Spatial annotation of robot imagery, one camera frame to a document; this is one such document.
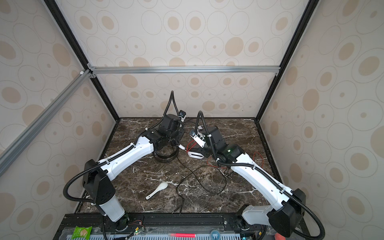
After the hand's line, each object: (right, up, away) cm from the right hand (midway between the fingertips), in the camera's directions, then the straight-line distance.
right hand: (204, 139), depth 76 cm
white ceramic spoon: (-24, -27, +9) cm, 38 cm away
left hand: (-11, +8, +4) cm, 14 cm away
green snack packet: (-57, -44, -7) cm, 72 cm away
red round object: (+33, -44, -8) cm, 56 cm away
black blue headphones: (-24, -10, +24) cm, 35 cm away
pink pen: (-11, -45, -6) cm, 47 cm away
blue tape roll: (+5, -45, -6) cm, 45 cm away
